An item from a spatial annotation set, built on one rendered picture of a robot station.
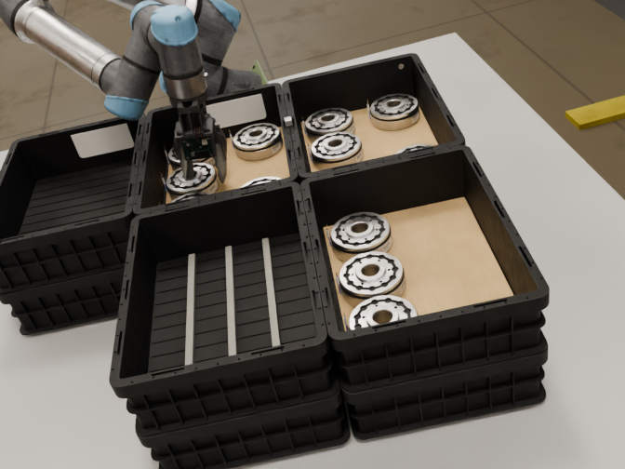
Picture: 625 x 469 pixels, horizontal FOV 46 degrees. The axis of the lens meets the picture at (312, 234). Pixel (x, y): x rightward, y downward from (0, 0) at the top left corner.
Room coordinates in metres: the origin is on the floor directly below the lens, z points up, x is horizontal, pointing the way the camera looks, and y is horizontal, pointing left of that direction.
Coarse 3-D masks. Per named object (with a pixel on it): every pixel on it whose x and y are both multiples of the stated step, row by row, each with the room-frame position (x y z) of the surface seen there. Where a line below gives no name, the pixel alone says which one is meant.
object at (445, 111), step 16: (368, 64) 1.47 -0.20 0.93; (416, 64) 1.42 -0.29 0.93; (288, 80) 1.48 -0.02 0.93; (304, 80) 1.47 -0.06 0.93; (288, 96) 1.43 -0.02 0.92; (432, 96) 1.27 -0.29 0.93; (288, 112) 1.34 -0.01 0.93; (448, 112) 1.20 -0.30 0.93; (448, 144) 1.09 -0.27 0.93; (464, 144) 1.09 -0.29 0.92; (368, 160) 1.09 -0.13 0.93; (384, 160) 1.08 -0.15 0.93; (304, 176) 1.09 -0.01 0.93
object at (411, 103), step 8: (384, 96) 1.44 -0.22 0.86; (392, 96) 1.43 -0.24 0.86; (400, 96) 1.43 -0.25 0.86; (408, 96) 1.41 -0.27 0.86; (376, 104) 1.41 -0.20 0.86; (408, 104) 1.38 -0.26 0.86; (416, 104) 1.37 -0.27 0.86; (376, 112) 1.38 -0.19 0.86; (384, 112) 1.37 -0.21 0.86; (392, 112) 1.36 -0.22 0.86; (400, 112) 1.36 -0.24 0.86; (408, 112) 1.35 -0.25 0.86
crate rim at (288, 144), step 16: (224, 96) 1.47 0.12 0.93; (160, 112) 1.48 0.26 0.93; (144, 128) 1.41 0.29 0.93; (288, 128) 1.27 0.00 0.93; (144, 144) 1.34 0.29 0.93; (288, 144) 1.21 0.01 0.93; (144, 160) 1.30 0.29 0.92; (288, 160) 1.15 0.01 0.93; (144, 176) 1.22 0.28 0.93; (224, 192) 1.10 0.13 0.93; (240, 192) 1.09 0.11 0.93; (144, 208) 1.10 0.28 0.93; (160, 208) 1.09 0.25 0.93
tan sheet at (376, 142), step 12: (360, 120) 1.42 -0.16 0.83; (420, 120) 1.36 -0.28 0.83; (360, 132) 1.37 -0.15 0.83; (372, 132) 1.35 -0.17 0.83; (384, 132) 1.34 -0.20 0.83; (396, 132) 1.33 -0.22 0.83; (408, 132) 1.32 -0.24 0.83; (420, 132) 1.31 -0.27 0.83; (372, 144) 1.31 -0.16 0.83; (384, 144) 1.30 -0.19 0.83; (396, 144) 1.29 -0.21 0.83; (408, 144) 1.28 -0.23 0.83; (432, 144) 1.26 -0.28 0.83; (372, 156) 1.26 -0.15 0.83; (312, 168) 1.27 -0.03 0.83
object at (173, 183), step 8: (200, 168) 1.31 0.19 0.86; (208, 168) 1.31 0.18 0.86; (168, 176) 1.31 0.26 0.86; (176, 176) 1.31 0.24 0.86; (208, 176) 1.28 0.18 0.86; (168, 184) 1.28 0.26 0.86; (176, 184) 1.27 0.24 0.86; (184, 184) 1.27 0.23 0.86; (192, 184) 1.26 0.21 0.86; (200, 184) 1.25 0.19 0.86; (176, 192) 1.25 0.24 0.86; (184, 192) 1.24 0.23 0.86; (192, 192) 1.24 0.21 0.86
